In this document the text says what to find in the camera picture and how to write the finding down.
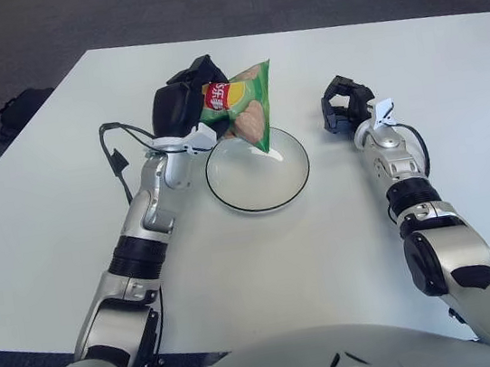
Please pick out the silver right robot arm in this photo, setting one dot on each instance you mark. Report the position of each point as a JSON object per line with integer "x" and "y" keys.
{"x": 450, "y": 250}

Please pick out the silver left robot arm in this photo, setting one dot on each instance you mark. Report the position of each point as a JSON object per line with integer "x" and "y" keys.
{"x": 144, "y": 211}

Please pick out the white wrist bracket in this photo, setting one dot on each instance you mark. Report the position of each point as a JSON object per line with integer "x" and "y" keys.
{"x": 193, "y": 142}
{"x": 383, "y": 111}

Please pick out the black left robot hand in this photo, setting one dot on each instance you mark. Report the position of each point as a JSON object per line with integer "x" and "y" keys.
{"x": 173, "y": 109}

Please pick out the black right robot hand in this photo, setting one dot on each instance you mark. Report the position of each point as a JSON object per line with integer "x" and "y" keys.
{"x": 357, "y": 101}

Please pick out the white plate black rim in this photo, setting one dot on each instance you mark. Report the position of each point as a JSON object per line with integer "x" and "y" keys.
{"x": 254, "y": 182}

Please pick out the grey robot torso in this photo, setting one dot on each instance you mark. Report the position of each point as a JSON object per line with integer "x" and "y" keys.
{"x": 342, "y": 357}

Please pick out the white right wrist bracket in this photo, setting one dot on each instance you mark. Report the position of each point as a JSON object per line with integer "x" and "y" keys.
{"x": 383, "y": 111}

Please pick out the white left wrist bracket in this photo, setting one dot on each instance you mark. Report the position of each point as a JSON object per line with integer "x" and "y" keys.
{"x": 193, "y": 142}

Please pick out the black bag on floor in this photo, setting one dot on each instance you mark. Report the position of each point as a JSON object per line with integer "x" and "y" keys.
{"x": 20, "y": 108}

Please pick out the green potato chips bag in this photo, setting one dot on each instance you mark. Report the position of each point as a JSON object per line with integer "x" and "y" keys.
{"x": 252, "y": 105}

